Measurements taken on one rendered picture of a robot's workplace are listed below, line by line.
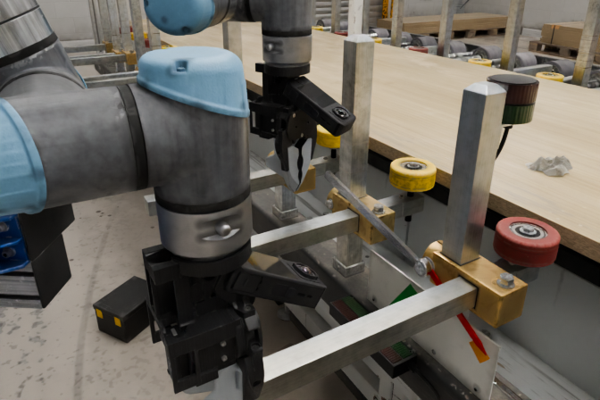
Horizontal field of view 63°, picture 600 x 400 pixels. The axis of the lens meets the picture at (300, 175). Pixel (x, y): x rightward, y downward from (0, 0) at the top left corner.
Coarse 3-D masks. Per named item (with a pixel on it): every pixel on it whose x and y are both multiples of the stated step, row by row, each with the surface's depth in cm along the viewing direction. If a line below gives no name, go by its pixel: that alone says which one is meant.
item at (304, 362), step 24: (504, 264) 67; (432, 288) 62; (456, 288) 62; (384, 312) 58; (408, 312) 58; (432, 312) 59; (456, 312) 62; (336, 336) 54; (360, 336) 54; (384, 336) 56; (408, 336) 58; (264, 360) 51; (288, 360) 51; (312, 360) 51; (336, 360) 53; (264, 384) 48; (288, 384) 50
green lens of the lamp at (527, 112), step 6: (534, 102) 60; (504, 108) 59; (510, 108) 58; (516, 108) 58; (522, 108) 58; (528, 108) 59; (534, 108) 60; (504, 114) 59; (510, 114) 59; (516, 114) 59; (522, 114) 59; (528, 114) 59; (504, 120) 59; (510, 120) 59; (516, 120) 59; (522, 120) 59; (528, 120) 59
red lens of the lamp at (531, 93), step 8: (488, 80) 60; (504, 88) 58; (512, 88) 58; (520, 88) 57; (528, 88) 58; (536, 88) 58; (512, 96) 58; (520, 96) 58; (528, 96) 58; (536, 96) 59
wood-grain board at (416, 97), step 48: (336, 48) 205; (384, 48) 205; (336, 96) 133; (384, 96) 133; (432, 96) 133; (576, 96) 133; (384, 144) 99; (432, 144) 99; (528, 144) 99; (576, 144) 99; (528, 192) 78; (576, 192) 78; (576, 240) 67
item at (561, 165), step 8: (544, 160) 87; (552, 160) 87; (560, 160) 86; (568, 160) 89; (528, 168) 87; (536, 168) 86; (544, 168) 86; (552, 168) 85; (560, 168) 84; (568, 168) 86
